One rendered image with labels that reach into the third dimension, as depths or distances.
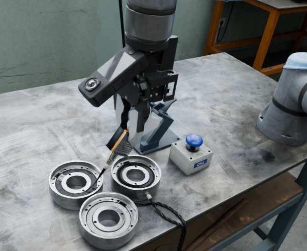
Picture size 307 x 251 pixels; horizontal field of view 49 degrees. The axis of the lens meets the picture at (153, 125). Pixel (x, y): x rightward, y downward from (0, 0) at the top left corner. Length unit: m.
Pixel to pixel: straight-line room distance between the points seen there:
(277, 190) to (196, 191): 0.52
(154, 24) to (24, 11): 1.75
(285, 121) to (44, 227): 0.65
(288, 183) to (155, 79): 0.82
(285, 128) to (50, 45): 1.72
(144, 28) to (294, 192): 0.89
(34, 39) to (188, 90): 1.38
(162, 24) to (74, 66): 1.98
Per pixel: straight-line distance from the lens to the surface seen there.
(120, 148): 0.64
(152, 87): 0.57
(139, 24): 0.52
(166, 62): 0.59
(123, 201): 0.67
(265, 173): 0.87
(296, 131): 0.99
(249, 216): 1.11
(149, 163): 0.75
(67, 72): 2.48
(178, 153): 0.78
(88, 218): 0.64
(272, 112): 0.99
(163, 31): 0.53
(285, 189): 1.26
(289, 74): 0.94
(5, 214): 0.70
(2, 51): 2.27
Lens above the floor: 1.33
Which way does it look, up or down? 35 degrees down
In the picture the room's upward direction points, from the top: 9 degrees clockwise
